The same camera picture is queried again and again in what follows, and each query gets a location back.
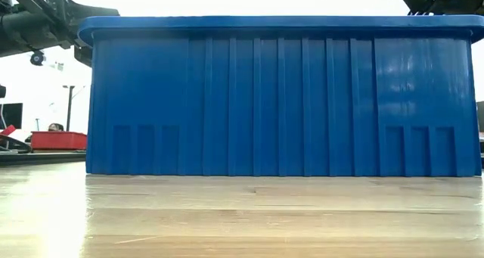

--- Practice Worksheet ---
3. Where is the blue plastic bin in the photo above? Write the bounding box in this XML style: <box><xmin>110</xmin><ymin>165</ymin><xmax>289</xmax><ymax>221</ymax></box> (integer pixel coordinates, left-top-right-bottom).
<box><xmin>77</xmin><ymin>14</ymin><xmax>484</xmax><ymax>178</ymax></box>

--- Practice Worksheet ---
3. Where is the thin dark pole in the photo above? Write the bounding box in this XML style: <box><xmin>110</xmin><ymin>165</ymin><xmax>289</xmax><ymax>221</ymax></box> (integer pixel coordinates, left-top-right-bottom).
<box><xmin>62</xmin><ymin>84</ymin><xmax>76</xmax><ymax>132</ymax></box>

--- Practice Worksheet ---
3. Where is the black monitor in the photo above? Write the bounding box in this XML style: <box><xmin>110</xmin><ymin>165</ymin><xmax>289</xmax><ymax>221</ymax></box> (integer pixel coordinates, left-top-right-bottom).
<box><xmin>0</xmin><ymin>102</ymin><xmax>23</xmax><ymax>130</ymax></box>

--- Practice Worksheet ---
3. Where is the red plastic bin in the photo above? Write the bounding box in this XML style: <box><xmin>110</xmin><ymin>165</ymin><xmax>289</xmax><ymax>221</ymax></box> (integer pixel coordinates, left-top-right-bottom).
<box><xmin>30</xmin><ymin>131</ymin><xmax>88</xmax><ymax>151</ymax></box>

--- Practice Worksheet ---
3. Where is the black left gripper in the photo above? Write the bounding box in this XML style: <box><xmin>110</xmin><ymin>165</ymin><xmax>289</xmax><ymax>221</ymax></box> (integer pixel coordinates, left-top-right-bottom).
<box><xmin>11</xmin><ymin>0</ymin><xmax>120</xmax><ymax>68</ymax></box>

